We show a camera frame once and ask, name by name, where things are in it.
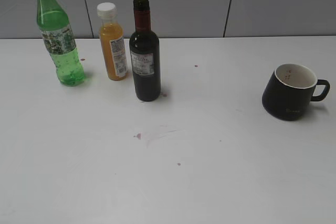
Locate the green plastic soda bottle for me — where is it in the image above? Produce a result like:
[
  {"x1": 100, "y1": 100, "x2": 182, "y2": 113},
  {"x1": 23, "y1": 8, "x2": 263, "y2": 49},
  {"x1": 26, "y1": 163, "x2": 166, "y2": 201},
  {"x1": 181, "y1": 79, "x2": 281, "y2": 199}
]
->
[{"x1": 37, "y1": 0, "x2": 86, "y2": 87}]

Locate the orange juice bottle white cap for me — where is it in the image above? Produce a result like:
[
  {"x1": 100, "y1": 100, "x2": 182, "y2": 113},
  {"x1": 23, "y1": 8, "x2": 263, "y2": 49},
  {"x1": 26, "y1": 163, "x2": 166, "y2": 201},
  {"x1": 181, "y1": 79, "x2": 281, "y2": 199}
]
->
[{"x1": 97, "y1": 2, "x2": 128, "y2": 81}]

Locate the black mug white inside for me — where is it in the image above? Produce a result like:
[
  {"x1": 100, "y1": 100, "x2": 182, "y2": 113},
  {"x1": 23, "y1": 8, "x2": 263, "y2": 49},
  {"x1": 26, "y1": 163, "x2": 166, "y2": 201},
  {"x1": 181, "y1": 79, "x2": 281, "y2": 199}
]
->
[{"x1": 262, "y1": 63, "x2": 331, "y2": 121}]

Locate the dark red wine bottle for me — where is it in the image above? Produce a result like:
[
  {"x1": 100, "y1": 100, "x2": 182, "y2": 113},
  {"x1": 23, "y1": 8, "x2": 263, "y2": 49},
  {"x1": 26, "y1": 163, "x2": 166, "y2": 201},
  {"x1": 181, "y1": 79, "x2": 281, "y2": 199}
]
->
[{"x1": 129, "y1": 0, "x2": 161, "y2": 102}]

